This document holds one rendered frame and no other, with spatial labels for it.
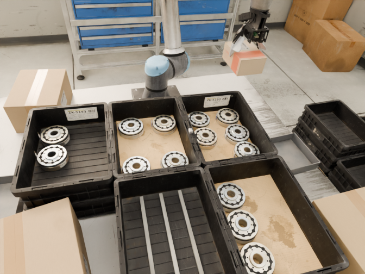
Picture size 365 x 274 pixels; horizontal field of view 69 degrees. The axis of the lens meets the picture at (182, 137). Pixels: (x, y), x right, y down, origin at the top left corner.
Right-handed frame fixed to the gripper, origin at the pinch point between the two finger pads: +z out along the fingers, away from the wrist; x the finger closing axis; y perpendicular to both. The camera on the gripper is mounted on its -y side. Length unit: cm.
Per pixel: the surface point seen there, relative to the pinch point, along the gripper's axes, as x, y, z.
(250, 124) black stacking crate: -2.0, 21.7, 21.3
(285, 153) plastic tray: 19, 28, 39
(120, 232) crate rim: -62, 57, 18
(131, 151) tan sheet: -54, 21, 27
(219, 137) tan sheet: -15.1, 21.2, 26.6
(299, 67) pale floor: 178, -143, 110
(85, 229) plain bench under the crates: -74, 43, 40
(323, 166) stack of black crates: 66, 21, 72
